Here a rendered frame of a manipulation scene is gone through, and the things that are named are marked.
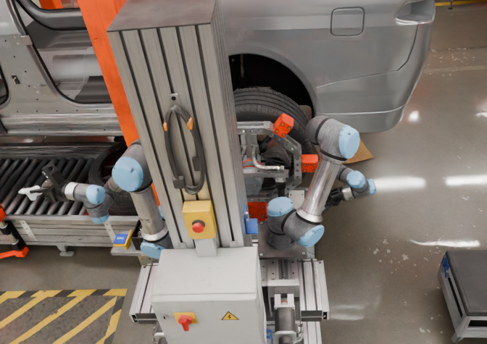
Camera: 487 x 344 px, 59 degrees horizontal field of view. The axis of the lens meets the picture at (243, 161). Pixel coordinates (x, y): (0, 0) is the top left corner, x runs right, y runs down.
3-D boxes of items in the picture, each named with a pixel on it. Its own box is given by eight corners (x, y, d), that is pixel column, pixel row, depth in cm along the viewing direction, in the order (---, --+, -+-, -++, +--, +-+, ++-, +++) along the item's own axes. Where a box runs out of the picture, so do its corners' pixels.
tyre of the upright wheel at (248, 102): (241, 64, 234) (183, 140, 273) (236, 87, 216) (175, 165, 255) (335, 126, 254) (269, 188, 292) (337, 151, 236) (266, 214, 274)
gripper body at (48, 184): (43, 201, 186) (67, 205, 183) (37, 185, 182) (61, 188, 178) (55, 191, 192) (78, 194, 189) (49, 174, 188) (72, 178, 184)
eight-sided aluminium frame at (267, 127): (302, 195, 257) (301, 119, 223) (301, 203, 252) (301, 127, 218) (212, 194, 265) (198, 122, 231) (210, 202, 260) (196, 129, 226)
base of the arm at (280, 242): (298, 250, 197) (298, 235, 191) (265, 250, 199) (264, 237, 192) (296, 224, 209) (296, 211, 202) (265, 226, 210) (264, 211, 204)
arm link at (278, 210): (280, 209, 204) (279, 189, 195) (301, 224, 196) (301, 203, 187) (261, 224, 198) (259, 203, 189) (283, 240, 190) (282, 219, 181)
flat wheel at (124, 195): (182, 152, 351) (177, 129, 336) (190, 209, 301) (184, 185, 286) (101, 168, 346) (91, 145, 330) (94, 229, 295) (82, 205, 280)
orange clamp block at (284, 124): (284, 129, 229) (293, 118, 224) (283, 138, 224) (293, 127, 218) (273, 124, 228) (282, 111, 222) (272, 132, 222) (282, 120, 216)
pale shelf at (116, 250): (188, 235, 263) (187, 231, 261) (182, 257, 250) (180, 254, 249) (120, 233, 269) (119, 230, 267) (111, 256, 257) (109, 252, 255)
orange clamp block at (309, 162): (301, 164, 243) (317, 163, 242) (301, 172, 237) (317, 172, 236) (301, 153, 239) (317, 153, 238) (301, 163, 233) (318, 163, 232)
